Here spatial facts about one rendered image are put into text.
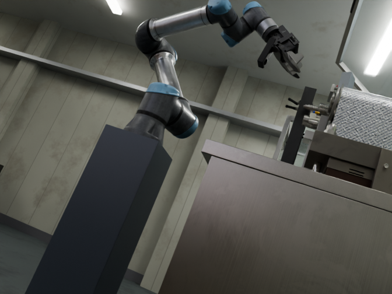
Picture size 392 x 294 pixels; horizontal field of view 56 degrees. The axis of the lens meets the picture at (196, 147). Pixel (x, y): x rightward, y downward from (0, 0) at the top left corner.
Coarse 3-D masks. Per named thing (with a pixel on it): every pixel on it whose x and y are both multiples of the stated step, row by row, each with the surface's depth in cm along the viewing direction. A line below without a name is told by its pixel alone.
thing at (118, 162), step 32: (96, 160) 120; (128, 160) 119; (160, 160) 126; (96, 192) 117; (128, 192) 115; (64, 224) 115; (96, 224) 113; (128, 224) 116; (64, 256) 112; (96, 256) 110; (128, 256) 125; (32, 288) 110; (64, 288) 108; (96, 288) 108
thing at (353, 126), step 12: (336, 120) 119; (348, 120) 118; (360, 120) 118; (372, 120) 117; (384, 120) 116; (348, 132) 117; (360, 132) 116; (372, 132) 116; (384, 132) 115; (372, 144) 114; (384, 144) 114
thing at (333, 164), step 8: (328, 160) 97; (336, 160) 96; (328, 168) 96; (336, 168) 95; (344, 168) 95; (352, 168) 95; (360, 168) 94; (336, 176) 95; (344, 176) 95; (352, 176) 94; (360, 176) 94; (368, 176) 93; (360, 184) 93; (368, 184) 93
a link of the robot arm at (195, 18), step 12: (216, 0) 135; (180, 12) 147; (192, 12) 143; (204, 12) 140; (216, 12) 136; (228, 12) 137; (144, 24) 154; (156, 24) 152; (168, 24) 149; (180, 24) 146; (192, 24) 144; (204, 24) 143; (228, 24) 141; (144, 36) 155; (156, 36) 154; (144, 48) 161
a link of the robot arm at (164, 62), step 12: (156, 48) 162; (168, 48) 165; (156, 60) 162; (168, 60) 161; (156, 72) 160; (168, 72) 156; (168, 84) 152; (180, 96) 146; (180, 120) 138; (192, 120) 143; (180, 132) 143; (192, 132) 145
